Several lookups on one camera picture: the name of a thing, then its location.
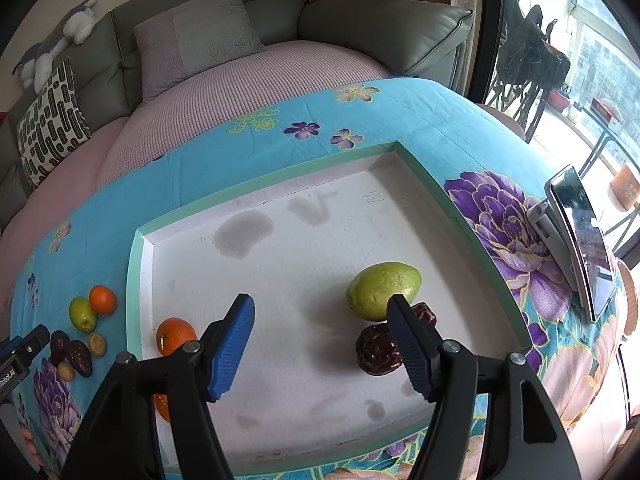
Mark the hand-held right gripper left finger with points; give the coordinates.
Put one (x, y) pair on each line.
(235, 345)

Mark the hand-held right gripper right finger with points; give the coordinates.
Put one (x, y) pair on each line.
(407, 345)

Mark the small tan round fruit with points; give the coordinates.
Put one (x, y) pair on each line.
(65, 371)
(96, 345)

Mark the yellow-green lime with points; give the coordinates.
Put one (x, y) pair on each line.
(82, 314)

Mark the orange mandarin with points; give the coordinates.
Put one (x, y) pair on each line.
(175, 335)
(162, 407)
(103, 300)

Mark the green-rimmed white tray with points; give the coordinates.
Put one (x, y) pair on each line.
(300, 260)

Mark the large dark red date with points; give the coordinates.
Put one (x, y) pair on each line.
(372, 350)

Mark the white phone stand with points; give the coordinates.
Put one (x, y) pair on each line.
(545, 225)

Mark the blue floral blanket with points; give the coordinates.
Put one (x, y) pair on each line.
(250, 160)

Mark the black and white patterned pillow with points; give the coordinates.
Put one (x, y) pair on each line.
(50, 120)

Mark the pink sofa cover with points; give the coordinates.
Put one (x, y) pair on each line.
(225, 90)

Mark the terracotta flower pot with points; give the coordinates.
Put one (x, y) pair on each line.
(625, 185)

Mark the balcony table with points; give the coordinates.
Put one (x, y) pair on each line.
(600, 132)

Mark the purple and grey pillow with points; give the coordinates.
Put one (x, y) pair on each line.
(200, 40)

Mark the red box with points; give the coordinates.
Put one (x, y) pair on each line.
(606, 110)

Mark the dark chair with clothes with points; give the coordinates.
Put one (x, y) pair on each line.
(525, 50)

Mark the grey sofa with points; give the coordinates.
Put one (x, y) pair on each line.
(375, 25)

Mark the grey and white plush toy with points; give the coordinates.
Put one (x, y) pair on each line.
(80, 25)

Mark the balcony window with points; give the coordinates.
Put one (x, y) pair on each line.
(605, 50)

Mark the black door frame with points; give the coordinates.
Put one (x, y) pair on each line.
(487, 35)

